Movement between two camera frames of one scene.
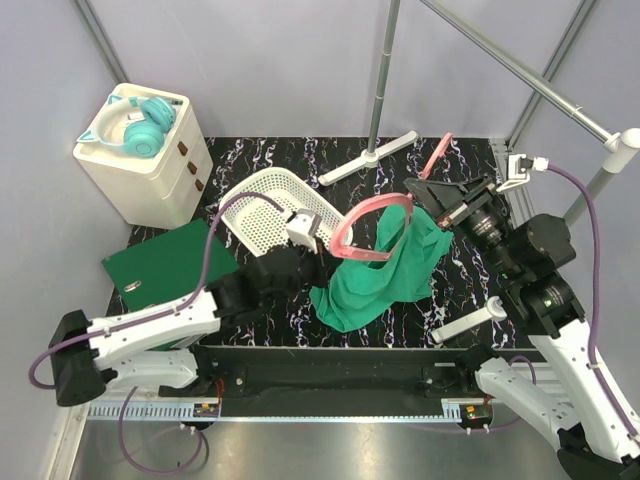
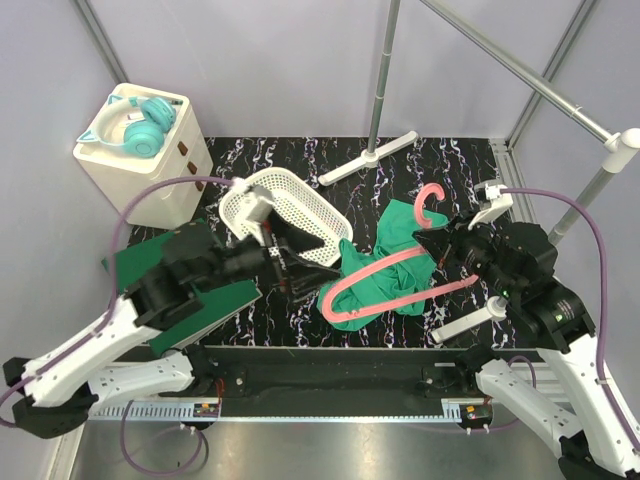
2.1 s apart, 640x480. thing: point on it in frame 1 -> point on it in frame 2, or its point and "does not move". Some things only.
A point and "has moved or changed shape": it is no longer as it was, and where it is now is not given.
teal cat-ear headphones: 143,139 does not move
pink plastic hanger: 338,234 -> 403,300
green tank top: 355,289 has moved or changed shape
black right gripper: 438,196 -> 443,243
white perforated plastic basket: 258,225 does not move
